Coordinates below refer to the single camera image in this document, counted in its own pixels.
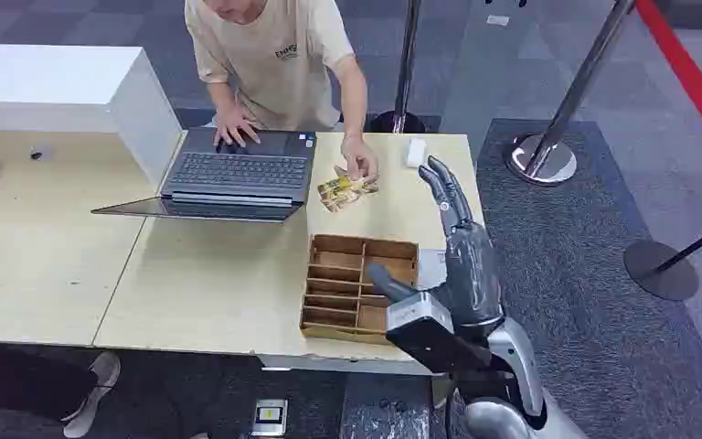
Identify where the wooden compartment card box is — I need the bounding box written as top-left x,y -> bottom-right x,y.
299,234 -> 420,347

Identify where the person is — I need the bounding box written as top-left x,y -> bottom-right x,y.
184,0 -> 381,184

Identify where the person's dark trouser leg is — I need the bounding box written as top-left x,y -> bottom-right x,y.
0,344 -> 99,439

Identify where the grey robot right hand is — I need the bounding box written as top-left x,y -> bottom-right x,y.
367,155 -> 505,329

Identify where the person's right hand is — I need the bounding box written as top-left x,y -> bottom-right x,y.
212,103 -> 262,149

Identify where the person's left hand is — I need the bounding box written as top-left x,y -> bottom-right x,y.
339,134 -> 380,184

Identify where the pale shoe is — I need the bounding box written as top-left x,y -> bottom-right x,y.
59,351 -> 122,439

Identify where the stack of printed cards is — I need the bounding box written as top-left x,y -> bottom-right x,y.
317,166 -> 380,214

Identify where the large white cabinet block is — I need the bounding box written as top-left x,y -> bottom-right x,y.
0,42 -> 183,187

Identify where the small white box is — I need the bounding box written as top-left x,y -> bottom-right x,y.
405,137 -> 428,169

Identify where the dark grey laptop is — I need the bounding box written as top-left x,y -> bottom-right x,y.
90,126 -> 318,225

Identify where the red barrier belt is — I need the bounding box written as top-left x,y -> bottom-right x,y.
633,0 -> 702,171

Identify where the black stanchion with flat base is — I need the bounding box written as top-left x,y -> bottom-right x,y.
622,213 -> 702,303

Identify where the metal floor socket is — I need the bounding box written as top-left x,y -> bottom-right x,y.
250,398 -> 290,439

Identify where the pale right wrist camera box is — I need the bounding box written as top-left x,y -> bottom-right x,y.
385,292 -> 511,376

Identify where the grey sheet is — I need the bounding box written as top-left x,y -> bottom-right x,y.
416,247 -> 449,292

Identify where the chrome stanchion with black base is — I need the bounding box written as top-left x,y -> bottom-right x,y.
365,0 -> 428,135

